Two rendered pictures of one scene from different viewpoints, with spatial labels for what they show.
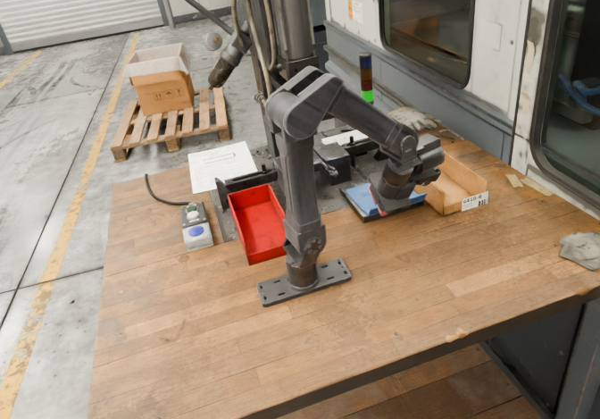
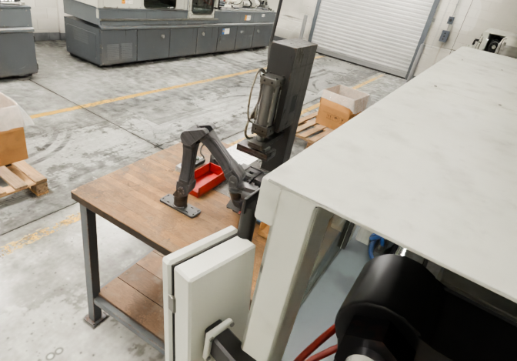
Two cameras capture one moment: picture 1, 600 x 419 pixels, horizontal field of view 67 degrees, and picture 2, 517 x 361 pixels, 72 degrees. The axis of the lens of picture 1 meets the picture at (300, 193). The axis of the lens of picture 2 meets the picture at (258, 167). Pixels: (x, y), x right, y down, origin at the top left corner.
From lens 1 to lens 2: 112 cm
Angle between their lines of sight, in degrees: 32
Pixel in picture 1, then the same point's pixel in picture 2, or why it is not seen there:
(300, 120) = (185, 137)
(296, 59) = (258, 124)
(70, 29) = (347, 51)
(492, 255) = not seen: hidden behind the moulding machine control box
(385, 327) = (171, 235)
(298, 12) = (265, 105)
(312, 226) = (183, 182)
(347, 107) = (210, 145)
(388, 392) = not seen: hidden behind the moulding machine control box
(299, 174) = (185, 158)
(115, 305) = (135, 166)
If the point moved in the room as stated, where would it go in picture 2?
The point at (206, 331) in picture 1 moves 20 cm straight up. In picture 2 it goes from (138, 192) to (138, 155)
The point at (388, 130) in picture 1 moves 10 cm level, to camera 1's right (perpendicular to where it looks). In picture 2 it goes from (225, 167) to (242, 178)
